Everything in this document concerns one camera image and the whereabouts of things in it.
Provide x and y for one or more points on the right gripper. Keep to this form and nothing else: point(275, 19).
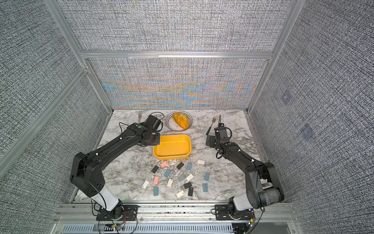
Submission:
point(212, 142)

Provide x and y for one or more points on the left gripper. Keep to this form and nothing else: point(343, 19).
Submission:
point(157, 142)

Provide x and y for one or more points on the pink eraser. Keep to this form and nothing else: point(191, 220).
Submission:
point(156, 180)
point(164, 164)

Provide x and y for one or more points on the black eraser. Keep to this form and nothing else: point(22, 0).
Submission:
point(155, 169)
point(180, 165)
point(190, 192)
point(187, 185)

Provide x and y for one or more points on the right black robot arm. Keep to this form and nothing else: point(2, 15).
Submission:
point(262, 184)

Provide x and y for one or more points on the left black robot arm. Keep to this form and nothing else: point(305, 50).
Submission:
point(87, 169)

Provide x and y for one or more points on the yellow storage box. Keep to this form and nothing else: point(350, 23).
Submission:
point(173, 147)

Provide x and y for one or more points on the grey eraser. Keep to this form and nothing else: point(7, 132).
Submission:
point(182, 177)

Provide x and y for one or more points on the cream eraser centre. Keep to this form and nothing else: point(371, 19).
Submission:
point(189, 177)

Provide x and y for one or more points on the white eraser bottom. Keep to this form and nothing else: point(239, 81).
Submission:
point(180, 194)

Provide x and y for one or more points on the black eraser bottom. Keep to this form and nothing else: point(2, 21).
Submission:
point(190, 192)

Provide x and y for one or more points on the patterned white bowl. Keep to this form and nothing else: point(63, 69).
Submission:
point(172, 125)

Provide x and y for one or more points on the yellow bread loaf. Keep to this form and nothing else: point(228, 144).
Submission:
point(182, 120)

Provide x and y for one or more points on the green handled gold fork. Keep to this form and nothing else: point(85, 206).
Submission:
point(212, 122)

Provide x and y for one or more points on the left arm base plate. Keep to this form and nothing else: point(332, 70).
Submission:
point(117, 213)

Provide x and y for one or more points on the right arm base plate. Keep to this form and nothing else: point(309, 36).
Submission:
point(225, 212)

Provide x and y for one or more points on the aluminium front rail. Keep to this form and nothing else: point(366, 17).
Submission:
point(173, 211)

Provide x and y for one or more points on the white slotted cable duct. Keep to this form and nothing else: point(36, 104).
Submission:
point(150, 228)

